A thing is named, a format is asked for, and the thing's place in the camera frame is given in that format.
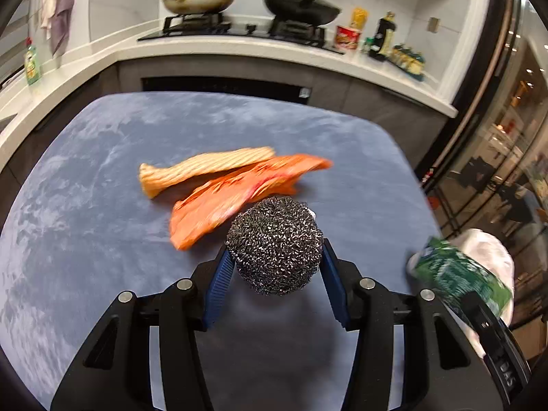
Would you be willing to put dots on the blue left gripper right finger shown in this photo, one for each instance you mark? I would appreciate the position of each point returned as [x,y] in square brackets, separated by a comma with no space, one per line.
[333,283]

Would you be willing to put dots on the yellow seasoning packet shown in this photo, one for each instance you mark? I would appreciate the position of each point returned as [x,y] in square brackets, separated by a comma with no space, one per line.
[359,18]

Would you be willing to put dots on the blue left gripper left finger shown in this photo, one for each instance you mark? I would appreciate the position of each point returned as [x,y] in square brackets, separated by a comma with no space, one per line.
[216,292]

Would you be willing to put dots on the green dish soap bottle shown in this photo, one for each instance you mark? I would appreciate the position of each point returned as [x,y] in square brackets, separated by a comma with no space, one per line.
[31,63]

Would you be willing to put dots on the white lined trash bin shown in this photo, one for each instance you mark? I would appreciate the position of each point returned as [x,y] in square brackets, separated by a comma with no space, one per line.
[488,251]

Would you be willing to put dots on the white hanging cloth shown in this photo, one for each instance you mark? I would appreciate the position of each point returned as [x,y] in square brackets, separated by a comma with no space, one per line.
[48,10]

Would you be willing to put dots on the built-in black oven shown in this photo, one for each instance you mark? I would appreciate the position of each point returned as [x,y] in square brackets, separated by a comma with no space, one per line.
[229,85]

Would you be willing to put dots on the dark soy sauce bottle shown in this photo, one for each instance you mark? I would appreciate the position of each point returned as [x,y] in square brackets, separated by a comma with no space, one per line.
[383,37]

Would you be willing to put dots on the yellow foam net sleeve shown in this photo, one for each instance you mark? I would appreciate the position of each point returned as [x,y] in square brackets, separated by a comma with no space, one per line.
[154,180]

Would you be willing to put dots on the purple hanging towel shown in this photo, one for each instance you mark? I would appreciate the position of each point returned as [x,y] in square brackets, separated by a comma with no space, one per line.
[60,25]

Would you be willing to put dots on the red instant noodle cup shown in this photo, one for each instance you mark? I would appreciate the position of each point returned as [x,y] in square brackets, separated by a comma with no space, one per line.
[346,38]

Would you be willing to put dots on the blue grey velvet tablecloth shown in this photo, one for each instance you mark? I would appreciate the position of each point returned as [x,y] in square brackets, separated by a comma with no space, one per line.
[81,230]

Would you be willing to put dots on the small green capped jar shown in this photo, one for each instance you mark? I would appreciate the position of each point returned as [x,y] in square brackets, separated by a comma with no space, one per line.
[366,47]

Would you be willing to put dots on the steel wool scrubber ball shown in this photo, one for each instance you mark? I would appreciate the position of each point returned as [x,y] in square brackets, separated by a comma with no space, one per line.
[276,245]

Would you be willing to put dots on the black wok with lid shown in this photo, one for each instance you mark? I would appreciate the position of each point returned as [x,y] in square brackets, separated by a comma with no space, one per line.
[312,12]

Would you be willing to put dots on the orange plastic bag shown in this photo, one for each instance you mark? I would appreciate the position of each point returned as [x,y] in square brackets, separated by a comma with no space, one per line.
[216,201]

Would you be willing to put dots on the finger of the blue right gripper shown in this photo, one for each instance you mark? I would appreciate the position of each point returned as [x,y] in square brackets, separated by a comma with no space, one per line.
[476,312]

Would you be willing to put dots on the black gas stove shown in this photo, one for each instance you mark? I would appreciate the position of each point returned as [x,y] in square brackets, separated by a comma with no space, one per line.
[216,24]

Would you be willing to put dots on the green white snack wrapper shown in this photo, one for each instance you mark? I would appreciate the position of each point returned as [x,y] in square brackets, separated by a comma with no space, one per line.
[452,276]

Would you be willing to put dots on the glass sliding door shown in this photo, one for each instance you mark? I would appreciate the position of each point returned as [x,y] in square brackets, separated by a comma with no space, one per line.
[495,178]

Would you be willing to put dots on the white kitchen countertop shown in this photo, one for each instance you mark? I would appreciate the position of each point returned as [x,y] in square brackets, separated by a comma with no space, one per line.
[28,107]

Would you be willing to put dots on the green lidded condiment jar set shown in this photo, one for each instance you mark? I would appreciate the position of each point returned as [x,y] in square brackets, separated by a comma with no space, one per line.
[408,61]

